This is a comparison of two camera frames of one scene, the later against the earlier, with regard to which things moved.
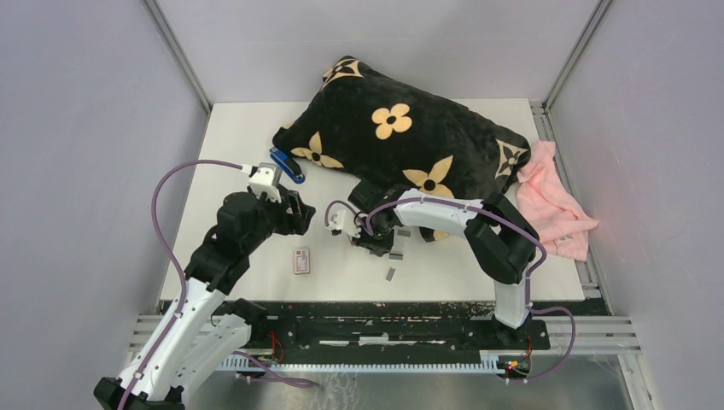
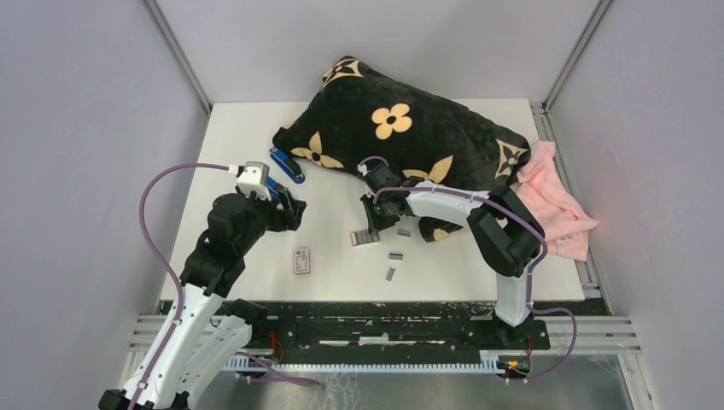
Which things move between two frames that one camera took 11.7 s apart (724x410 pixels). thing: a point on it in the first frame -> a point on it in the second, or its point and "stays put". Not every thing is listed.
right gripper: [378, 248] -> [376, 223]
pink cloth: [562, 225] stays put
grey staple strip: [390, 273] stays put
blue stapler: [288, 165] stays put
